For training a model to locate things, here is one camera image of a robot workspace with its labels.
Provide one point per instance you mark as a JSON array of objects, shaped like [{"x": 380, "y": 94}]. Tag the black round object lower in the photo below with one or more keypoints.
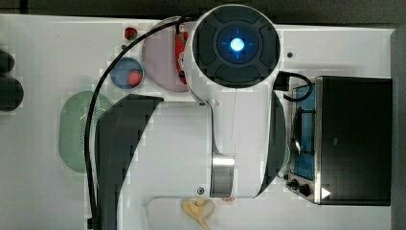
[{"x": 11, "y": 93}]

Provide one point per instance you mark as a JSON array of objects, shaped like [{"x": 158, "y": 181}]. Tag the black toaster oven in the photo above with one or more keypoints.
[{"x": 341, "y": 141}]

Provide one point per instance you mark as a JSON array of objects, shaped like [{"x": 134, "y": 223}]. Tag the black round object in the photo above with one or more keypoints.
[
  {"x": 11, "y": 93},
  {"x": 6, "y": 62}
]

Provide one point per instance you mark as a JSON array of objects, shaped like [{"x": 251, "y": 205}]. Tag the black round object upper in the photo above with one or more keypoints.
[{"x": 6, "y": 62}]

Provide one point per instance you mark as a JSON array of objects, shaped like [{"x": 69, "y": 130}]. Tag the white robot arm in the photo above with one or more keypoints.
[{"x": 228, "y": 141}]

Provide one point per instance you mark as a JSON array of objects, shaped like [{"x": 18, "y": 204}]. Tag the red strawberry on table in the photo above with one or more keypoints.
[{"x": 130, "y": 33}]

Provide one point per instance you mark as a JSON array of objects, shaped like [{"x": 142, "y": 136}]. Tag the blue small bowl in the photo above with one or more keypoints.
[{"x": 121, "y": 70}]

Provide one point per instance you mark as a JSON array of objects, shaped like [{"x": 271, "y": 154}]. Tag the red ketchup bottle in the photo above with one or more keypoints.
[{"x": 181, "y": 37}]

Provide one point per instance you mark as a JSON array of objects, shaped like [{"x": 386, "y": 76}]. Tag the purple round plate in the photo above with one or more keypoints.
[{"x": 158, "y": 56}]

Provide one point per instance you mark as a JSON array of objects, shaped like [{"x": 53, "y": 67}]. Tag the orange slice toy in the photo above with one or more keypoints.
[{"x": 228, "y": 199}]

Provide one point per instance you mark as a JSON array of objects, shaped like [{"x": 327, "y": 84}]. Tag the green mug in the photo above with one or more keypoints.
[{"x": 286, "y": 159}]

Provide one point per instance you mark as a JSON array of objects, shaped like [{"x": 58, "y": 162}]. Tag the green oval strainer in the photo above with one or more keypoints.
[{"x": 73, "y": 117}]

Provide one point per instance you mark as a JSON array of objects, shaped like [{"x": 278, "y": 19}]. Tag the red strawberry in bowl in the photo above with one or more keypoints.
[{"x": 134, "y": 78}]

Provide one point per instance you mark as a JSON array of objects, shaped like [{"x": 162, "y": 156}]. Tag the peeled banana toy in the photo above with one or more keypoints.
[{"x": 199, "y": 209}]

